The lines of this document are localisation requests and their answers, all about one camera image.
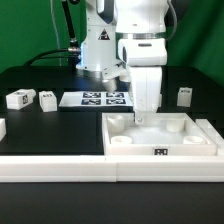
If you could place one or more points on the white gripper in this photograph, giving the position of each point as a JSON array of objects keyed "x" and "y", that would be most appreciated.
[{"x": 146, "y": 87}]

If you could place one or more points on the white square table top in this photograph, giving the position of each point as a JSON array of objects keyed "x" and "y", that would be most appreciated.
[{"x": 161, "y": 134}]

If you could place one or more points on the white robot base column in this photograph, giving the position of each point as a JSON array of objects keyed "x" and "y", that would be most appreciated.
[{"x": 99, "y": 49}]

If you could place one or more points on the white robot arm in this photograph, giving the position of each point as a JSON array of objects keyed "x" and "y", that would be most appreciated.
[{"x": 124, "y": 40}]

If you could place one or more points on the white left fence piece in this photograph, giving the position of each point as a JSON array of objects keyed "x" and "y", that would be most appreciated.
[{"x": 2, "y": 128}]

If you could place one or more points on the white marker base plate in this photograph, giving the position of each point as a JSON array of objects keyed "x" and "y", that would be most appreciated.
[{"x": 95, "y": 99}]

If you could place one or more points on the white right fence rail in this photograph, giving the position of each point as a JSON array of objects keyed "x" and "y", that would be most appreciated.
[{"x": 205, "y": 125}]

